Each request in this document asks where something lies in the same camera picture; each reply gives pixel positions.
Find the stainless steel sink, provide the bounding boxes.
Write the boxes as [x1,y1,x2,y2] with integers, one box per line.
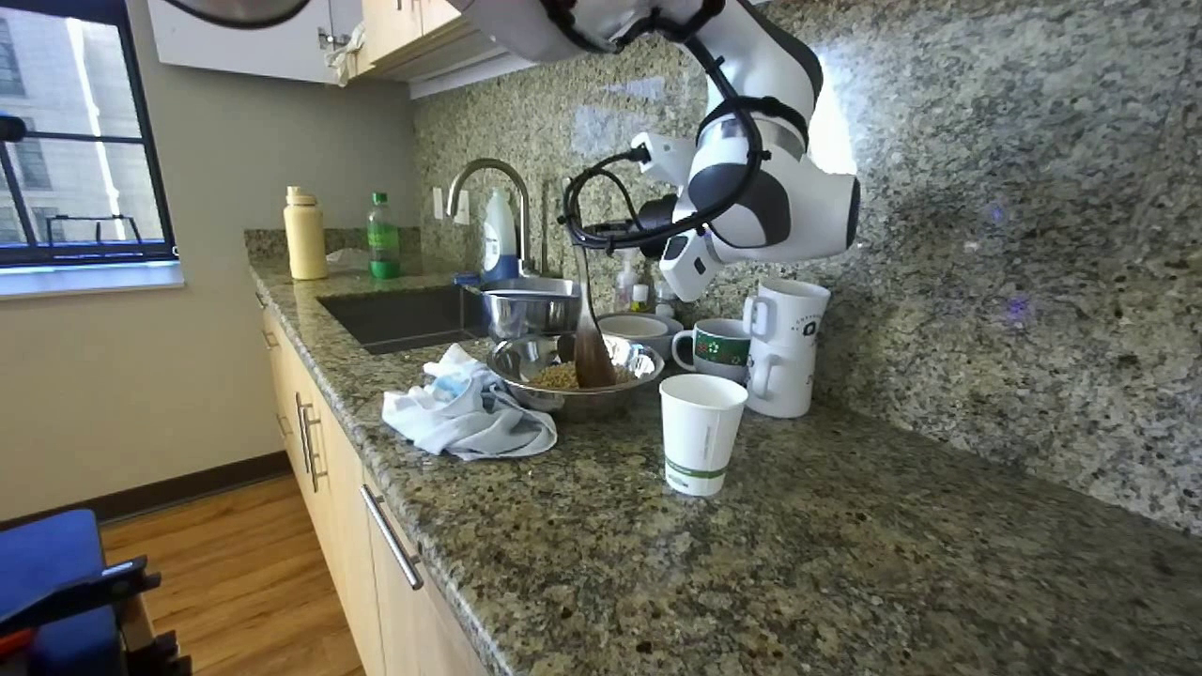
[316,280,487,358]

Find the plain white mug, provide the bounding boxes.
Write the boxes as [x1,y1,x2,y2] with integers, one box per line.
[740,343,823,424]

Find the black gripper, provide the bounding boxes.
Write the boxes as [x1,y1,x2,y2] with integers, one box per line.
[567,191,692,263]

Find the yellow bottle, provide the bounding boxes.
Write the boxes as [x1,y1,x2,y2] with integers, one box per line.
[278,179,333,284]

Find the dark framed window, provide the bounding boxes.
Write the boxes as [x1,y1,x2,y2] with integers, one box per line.
[0,0,180,269]

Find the white dish soap bottle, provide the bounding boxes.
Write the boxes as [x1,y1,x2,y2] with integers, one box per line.
[475,184,522,275]

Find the metal cabinet bar handle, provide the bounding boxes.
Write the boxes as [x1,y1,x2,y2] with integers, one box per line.
[303,402,333,496]
[290,392,320,486]
[358,481,427,592]

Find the chrome kitchen faucet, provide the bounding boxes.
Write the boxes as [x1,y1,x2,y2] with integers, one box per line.
[442,154,537,275]

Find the clear soap dispenser bottle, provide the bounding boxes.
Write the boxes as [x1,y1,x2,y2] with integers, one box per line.
[619,248,664,318]

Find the green plastic bottle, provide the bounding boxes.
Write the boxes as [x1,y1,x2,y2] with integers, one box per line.
[365,189,407,284]

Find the green and white mug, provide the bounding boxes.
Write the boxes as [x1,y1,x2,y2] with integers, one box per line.
[667,315,755,382]

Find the large stainless steel pot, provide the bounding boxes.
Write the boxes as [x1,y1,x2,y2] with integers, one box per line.
[475,278,584,382]

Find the light wood upper cabinet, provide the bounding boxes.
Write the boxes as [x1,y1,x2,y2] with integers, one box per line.
[144,0,487,89]

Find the small white bowl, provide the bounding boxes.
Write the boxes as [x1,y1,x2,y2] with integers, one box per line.
[598,308,681,364]

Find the white paper cup green band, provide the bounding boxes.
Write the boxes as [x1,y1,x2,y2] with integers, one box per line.
[657,373,751,504]

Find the blue chair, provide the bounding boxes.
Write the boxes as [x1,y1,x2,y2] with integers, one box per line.
[0,504,169,676]

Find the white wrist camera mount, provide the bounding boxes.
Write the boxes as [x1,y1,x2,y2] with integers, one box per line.
[653,230,726,304]

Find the white and blue cloth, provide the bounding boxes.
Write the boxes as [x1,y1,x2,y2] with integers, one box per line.
[379,343,563,467]

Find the brown food in bowl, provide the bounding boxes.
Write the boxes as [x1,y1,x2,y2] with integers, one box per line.
[529,358,631,398]

